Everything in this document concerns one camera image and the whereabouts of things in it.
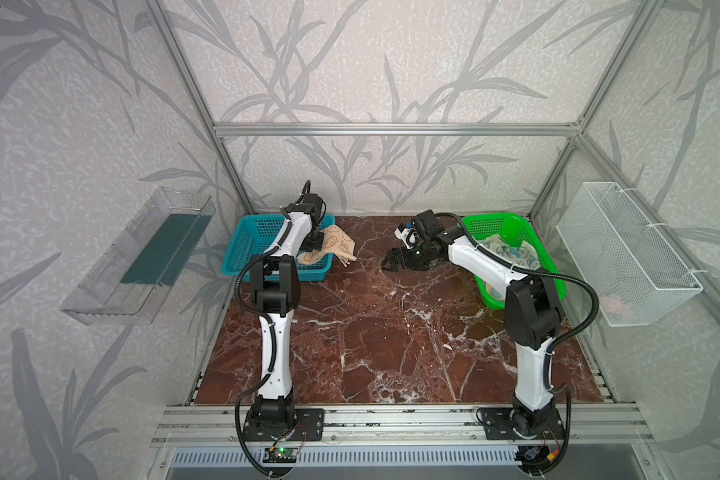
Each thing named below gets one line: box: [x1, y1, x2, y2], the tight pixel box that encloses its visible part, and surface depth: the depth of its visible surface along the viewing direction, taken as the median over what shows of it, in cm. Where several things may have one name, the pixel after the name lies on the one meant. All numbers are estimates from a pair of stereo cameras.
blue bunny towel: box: [478, 234, 541, 270], surface depth 104 cm
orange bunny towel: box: [296, 225, 357, 268], surface depth 101 cm
